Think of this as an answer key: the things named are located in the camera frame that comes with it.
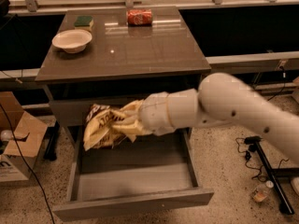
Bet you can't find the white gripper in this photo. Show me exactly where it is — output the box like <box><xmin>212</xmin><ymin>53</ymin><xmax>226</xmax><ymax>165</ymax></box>
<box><xmin>112</xmin><ymin>92</ymin><xmax>175</xmax><ymax>143</ymax></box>

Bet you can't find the brown sea salt chip bag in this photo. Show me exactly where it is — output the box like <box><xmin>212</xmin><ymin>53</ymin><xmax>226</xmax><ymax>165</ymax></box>
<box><xmin>83</xmin><ymin>104</ymin><xmax>136</xmax><ymax>150</ymax></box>

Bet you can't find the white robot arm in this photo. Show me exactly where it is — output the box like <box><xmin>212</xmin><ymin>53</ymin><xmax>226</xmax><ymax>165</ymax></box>
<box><xmin>113</xmin><ymin>73</ymin><xmax>299</xmax><ymax>163</ymax></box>

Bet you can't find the open grey middle drawer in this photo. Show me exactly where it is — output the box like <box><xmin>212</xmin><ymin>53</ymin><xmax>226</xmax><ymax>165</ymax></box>
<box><xmin>53</xmin><ymin>129</ymin><xmax>214</xmax><ymax>221</ymax></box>

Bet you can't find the closed grey top drawer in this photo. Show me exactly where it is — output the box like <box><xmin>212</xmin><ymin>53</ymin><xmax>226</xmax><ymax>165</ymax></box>
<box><xmin>49</xmin><ymin>91</ymin><xmax>200</xmax><ymax>128</ymax></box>

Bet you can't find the grey drawer cabinet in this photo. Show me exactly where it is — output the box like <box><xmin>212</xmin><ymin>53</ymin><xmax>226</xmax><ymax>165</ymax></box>
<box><xmin>35</xmin><ymin>6</ymin><xmax>215</xmax><ymax>221</ymax></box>

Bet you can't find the white bowl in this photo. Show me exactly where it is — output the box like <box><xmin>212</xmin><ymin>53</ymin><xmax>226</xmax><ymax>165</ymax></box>
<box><xmin>52</xmin><ymin>29</ymin><xmax>93</xmax><ymax>54</ymax></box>

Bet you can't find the orange soda can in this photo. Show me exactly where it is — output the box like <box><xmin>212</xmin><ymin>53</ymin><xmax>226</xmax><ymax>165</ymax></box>
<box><xmin>126</xmin><ymin>9</ymin><xmax>152</xmax><ymax>26</ymax></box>

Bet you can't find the green yellow sponge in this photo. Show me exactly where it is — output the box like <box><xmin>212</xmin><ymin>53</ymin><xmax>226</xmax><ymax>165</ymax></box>
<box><xmin>74</xmin><ymin>16</ymin><xmax>93</xmax><ymax>32</ymax></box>

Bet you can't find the cardboard box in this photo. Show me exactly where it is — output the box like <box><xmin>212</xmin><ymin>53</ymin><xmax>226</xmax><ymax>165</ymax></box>
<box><xmin>0</xmin><ymin>91</ymin><xmax>48</xmax><ymax>182</ymax></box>

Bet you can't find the clear plastic bottle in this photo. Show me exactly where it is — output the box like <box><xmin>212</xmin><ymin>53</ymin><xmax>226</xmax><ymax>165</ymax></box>
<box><xmin>251</xmin><ymin>180</ymin><xmax>274</xmax><ymax>203</ymax></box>

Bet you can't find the black metal stand leg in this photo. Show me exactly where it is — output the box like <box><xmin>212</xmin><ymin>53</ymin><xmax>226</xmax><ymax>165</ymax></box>
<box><xmin>244</xmin><ymin>136</ymin><xmax>299</xmax><ymax>215</ymax></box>

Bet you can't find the black floor cable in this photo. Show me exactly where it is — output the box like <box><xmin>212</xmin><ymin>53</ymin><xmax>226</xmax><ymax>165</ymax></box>
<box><xmin>0</xmin><ymin>103</ymin><xmax>57</xmax><ymax>224</ymax></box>

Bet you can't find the black cable with adapter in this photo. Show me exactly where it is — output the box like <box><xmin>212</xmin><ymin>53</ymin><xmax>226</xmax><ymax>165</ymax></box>
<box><xmin>235</xmin><ymin>136</ymin><xmax>299</xmax><ymax>183</ymax></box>

